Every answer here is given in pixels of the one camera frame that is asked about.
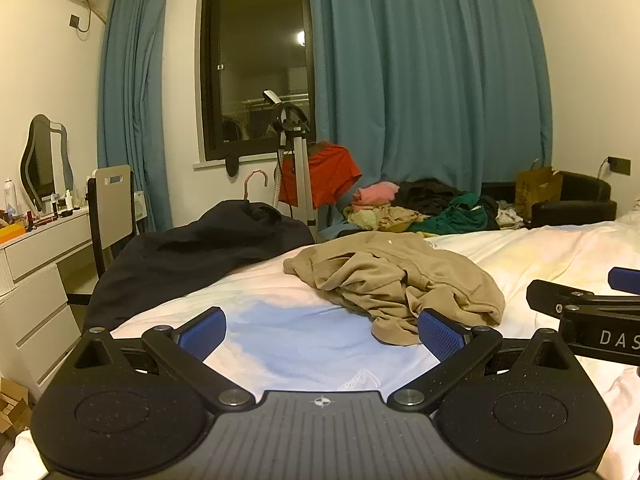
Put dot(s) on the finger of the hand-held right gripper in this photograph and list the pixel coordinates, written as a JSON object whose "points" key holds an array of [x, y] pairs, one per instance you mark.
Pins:
{"points": [[550, 297], [625, 280]]}

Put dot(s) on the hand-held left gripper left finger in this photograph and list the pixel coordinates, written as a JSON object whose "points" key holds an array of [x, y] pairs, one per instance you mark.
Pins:
{"points": [[202, 332]]}

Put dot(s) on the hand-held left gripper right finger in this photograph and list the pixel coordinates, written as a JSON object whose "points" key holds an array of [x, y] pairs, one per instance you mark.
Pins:
{"points": [[440, 332]]}

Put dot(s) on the tan t-shirt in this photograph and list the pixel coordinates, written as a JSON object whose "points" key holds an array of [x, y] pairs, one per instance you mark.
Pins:
{"points": [[400, 275]]}

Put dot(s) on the dark navy garment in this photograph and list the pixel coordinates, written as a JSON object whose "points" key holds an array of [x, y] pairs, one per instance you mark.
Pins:
{"points": [[200, 250]]}

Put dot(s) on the black armchair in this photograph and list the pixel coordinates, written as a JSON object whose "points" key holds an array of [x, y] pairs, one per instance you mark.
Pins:
{"points": [[580, 197]]}

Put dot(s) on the white bedsheet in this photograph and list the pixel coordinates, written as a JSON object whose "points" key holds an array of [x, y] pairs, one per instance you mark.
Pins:
{"points": [[300, 330]]}

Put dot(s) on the brown paper bag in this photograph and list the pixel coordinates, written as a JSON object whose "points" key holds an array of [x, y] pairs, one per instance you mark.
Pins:
{"points": [[537, 190]]}

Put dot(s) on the pale yellow garment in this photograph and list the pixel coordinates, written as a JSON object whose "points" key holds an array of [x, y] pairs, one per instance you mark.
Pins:
{"points": [[380, 217]]}

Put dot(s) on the pink garment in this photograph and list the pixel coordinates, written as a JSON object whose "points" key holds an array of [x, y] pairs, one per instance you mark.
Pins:
{"points": [[375, 194]]}

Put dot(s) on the white backed chair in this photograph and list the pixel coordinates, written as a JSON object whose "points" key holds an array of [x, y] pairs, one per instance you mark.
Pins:
{"points": [[114, 200]]}

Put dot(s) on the white dresser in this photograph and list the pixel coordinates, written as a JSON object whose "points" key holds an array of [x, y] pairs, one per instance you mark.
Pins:
{"points": [[35, 280]]}

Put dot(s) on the red shirt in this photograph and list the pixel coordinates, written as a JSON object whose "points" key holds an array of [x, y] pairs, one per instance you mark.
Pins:
{"points": [[330, 170]]}

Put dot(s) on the silver tripod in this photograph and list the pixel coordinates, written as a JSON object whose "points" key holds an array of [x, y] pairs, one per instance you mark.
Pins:
{"points": [[300, 160]]}

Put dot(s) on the cardboard boxes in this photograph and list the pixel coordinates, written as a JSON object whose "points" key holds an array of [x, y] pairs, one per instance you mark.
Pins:
{"points": [[12, 405]]}

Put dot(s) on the orange box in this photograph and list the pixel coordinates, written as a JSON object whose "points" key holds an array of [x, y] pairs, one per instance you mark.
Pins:
{"points": [[11, 232]]}

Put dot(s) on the wavy framed mirror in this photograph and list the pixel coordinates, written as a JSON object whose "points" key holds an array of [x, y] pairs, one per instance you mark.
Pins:
{"points": [[45, 160]]}

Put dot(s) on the narrow blue curtain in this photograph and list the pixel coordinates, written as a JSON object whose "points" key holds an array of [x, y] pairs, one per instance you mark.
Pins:
{"points": [[130, 110]]}

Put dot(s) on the white spray bottle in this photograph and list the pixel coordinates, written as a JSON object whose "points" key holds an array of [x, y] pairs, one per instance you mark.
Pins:
{"points": [[9, 195]]}

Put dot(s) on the wide blue curtain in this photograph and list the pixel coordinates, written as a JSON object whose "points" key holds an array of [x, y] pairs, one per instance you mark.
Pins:
{"points": [[430, 85]]}

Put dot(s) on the dark window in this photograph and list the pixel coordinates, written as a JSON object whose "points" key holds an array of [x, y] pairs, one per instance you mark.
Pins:
{"points": [[255, 60]]}

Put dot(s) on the black wall socket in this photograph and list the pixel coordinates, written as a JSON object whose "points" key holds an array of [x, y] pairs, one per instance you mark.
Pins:
{"points": [[619, 166]]}

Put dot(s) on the grey wall outlet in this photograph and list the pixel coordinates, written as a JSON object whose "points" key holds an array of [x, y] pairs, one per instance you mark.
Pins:
{"points": [[75, 21]]}

